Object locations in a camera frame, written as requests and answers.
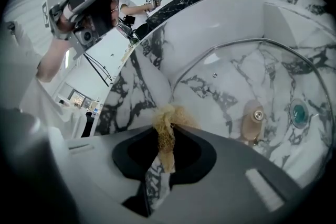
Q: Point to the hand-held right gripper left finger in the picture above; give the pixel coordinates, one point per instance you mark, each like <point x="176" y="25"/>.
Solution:
<point x="99" y="178"/>

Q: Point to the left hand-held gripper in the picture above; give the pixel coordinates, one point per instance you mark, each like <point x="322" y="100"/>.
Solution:
<point x="84" y="36"/>

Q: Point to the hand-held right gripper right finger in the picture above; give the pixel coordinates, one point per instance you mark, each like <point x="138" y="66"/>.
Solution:
<point x="223" y="191"/>

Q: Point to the yellow sponge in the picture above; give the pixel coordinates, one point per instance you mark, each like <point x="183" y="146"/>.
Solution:
<point x="165" y="139"/>

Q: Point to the marble sink basin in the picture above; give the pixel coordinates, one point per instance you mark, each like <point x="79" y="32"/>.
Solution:
<point x="252" y="118"/>

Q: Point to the person's left forearm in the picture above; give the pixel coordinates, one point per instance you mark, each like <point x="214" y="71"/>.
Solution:
<point x="52" y="63"/>

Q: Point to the person's left hand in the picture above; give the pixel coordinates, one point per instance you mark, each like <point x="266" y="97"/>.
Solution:
<point x="114" y="11"/>

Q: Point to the black marble sink table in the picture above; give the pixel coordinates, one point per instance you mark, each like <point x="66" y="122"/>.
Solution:
<point x="178" y="5"/>

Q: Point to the white marble sink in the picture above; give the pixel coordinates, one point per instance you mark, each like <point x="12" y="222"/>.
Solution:
<point x="147" y="73"/>

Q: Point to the person's white t-shirt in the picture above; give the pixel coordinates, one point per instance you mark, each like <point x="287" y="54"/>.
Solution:
<point x="34" y="102"/>

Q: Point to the chrome sink drain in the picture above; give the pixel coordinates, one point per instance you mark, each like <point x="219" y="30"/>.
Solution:
<point x="299" y="112"/>

